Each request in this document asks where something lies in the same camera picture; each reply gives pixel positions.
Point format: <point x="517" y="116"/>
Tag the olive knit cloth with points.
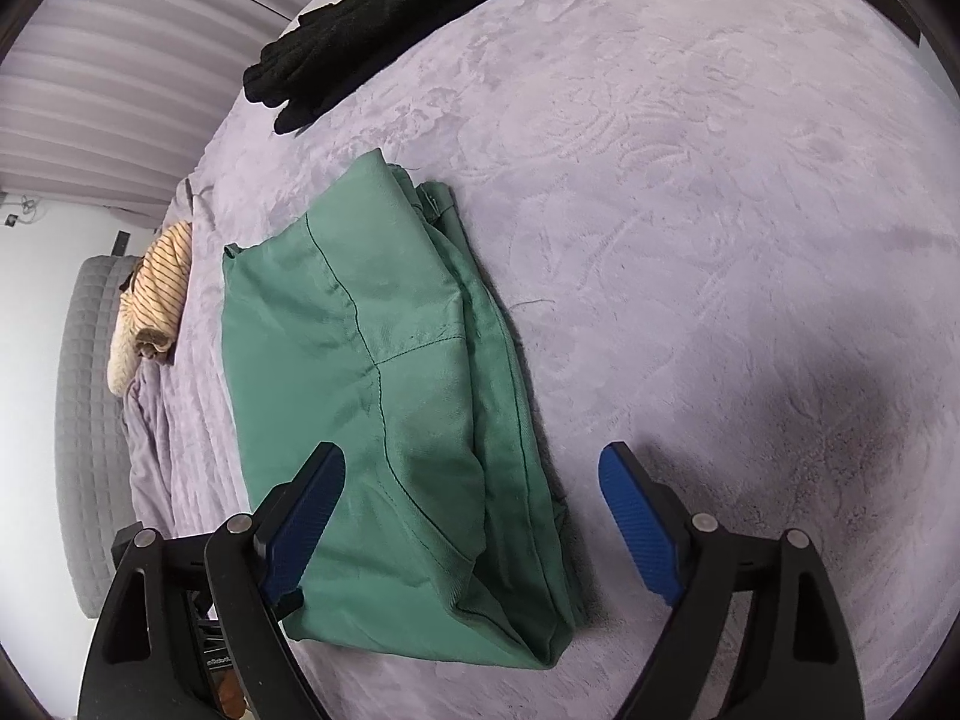
<point x="154" y="346"/>

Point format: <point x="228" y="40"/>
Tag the cream patterned cloth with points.
<point x="124" y="360"/>

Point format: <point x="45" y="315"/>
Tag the yellow striped garment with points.
<point x="161" y="277"/>

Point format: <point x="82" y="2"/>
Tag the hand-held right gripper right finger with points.
<point x="637" y="517"/>

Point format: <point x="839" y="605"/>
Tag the lilac plush blanket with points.
<point x="712" y="240"/>

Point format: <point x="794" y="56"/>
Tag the grey quilted mattress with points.
<point x="82" y="427"/>

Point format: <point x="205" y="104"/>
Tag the green button shirt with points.
<point x="390" y="390"/>

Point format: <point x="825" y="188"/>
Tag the lilac pleated curtain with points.
<point x="112" y="90"/>

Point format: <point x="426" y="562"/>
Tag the black knit garment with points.
<point x="360" y="30"/>

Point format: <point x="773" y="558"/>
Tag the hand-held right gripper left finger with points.
<point x="304" y="525"/>

